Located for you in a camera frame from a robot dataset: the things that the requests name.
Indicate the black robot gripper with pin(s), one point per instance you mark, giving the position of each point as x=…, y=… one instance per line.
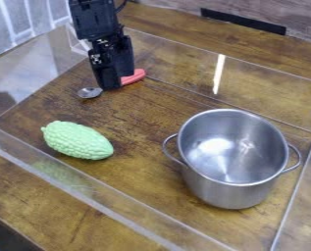
x=95, y=24

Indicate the green bumpy bitter gourd toy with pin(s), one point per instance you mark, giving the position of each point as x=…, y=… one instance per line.
x=76, y=140

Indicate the silver metal pot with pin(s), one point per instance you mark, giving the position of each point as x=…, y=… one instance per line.
x=233, y=153

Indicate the spoon with red handle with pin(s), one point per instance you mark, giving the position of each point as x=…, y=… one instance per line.
x=91, y=92

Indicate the black strip on wall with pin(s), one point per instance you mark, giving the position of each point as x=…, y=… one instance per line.
x=268, y=27

